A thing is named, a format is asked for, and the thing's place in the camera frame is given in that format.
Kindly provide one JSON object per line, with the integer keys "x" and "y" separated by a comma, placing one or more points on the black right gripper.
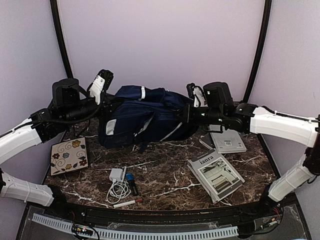
{"x": 189, "y": 117}

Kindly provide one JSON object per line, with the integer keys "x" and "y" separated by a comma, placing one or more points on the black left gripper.
{"x": 105, "y": 109}

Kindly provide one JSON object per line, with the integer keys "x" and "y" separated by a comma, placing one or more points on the navy blue student backpack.
{"x": 144, "y": 115}

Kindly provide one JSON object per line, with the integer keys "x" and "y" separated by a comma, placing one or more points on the grey book with barcode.
{"x": 228, "y": 142}

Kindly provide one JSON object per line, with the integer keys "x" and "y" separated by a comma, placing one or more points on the dark cover book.
{"x": 206, "y": 141}

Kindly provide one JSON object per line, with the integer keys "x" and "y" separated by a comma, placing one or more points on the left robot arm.
{"x": 70, "y": 105}

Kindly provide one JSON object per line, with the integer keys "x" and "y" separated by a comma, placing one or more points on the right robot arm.
{"x": 213, "y": 105}

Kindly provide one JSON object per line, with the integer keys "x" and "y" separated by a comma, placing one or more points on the white grey pen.
{"x": 124, "y": 173}

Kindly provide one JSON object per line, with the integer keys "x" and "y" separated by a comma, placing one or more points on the grey ianra magazine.
{"x": 216, "y": 175}

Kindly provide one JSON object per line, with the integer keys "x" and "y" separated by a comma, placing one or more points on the black marker blue cap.
{"x": 132, "y": 184}

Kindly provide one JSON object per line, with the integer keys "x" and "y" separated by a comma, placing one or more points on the white pen red cap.
{"x": 127, "y": 203}

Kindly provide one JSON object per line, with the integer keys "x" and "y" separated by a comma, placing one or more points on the small circuit board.
{"x": 80, "y": 230}

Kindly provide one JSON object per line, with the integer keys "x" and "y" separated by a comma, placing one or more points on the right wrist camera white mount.
{"x": 196, "y": 93}

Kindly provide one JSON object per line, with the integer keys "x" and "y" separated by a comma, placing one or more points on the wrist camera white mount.
{"x": 196, "y": 93}
{"x": 100, "y": 85}

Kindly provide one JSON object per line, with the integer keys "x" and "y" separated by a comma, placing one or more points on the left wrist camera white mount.
{"x": 100, "y": 85}

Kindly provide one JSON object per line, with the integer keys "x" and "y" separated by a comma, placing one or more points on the white charger with cable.
{"x": 118, "y": 190}

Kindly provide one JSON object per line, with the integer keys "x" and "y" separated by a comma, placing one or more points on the black front rail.
{"x": 164, "y": 209}

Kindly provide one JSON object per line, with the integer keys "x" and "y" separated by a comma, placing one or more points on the black frame post right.
{"x": 259, "y": 50}

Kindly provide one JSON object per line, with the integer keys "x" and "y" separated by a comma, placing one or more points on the black frame post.
{"x": 60, "y": 38}
{"x": 259, "y": 50}

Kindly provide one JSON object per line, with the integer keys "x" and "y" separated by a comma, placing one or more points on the black frame post left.
{"x": 60, "y": 38}

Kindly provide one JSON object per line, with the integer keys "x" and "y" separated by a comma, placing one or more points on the white slotted cable duct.
{"x": 117, "y": 231}

